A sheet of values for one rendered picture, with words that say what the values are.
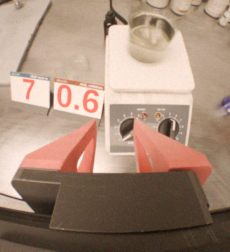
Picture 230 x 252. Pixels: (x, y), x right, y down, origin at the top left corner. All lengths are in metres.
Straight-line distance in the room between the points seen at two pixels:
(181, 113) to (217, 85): 0.17
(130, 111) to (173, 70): 0.08
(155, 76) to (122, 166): 0.15
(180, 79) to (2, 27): 0.48
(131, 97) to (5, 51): 0.34
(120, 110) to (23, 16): 0.41
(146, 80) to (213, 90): 0.20
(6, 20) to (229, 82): 0.61
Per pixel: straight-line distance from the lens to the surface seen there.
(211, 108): 0.34
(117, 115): 0.21
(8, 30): 0.50
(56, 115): 0.29
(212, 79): 0.38
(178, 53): 0.25
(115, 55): 0.22
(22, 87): 0.32
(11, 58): 0.41
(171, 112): 0.22
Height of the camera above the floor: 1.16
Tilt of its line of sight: 76 degrees down
